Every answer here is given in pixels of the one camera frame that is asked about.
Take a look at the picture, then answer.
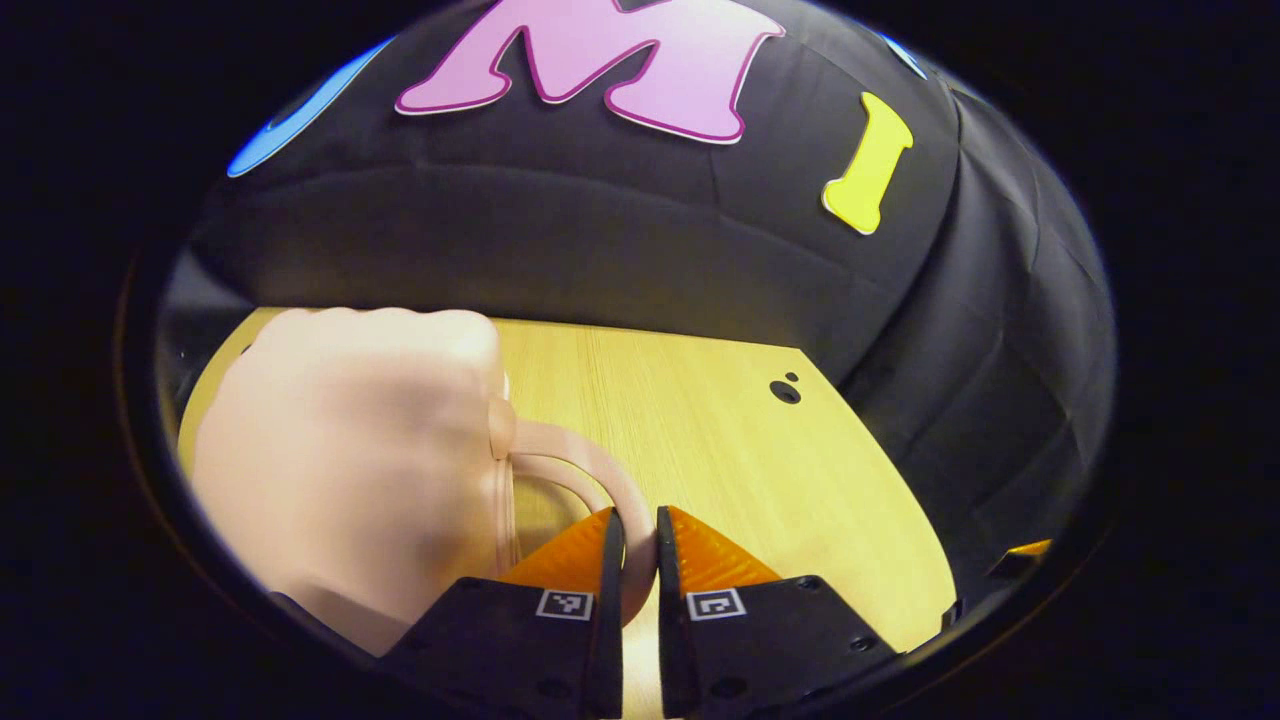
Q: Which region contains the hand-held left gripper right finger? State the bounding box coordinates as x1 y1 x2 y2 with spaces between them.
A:
655 505 898 720

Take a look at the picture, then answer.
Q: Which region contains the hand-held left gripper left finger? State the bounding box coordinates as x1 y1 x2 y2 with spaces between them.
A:
378 507 627 720

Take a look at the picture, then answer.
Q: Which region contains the black backdrop cloth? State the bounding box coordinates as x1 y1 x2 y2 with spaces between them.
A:
155 0 1119 601

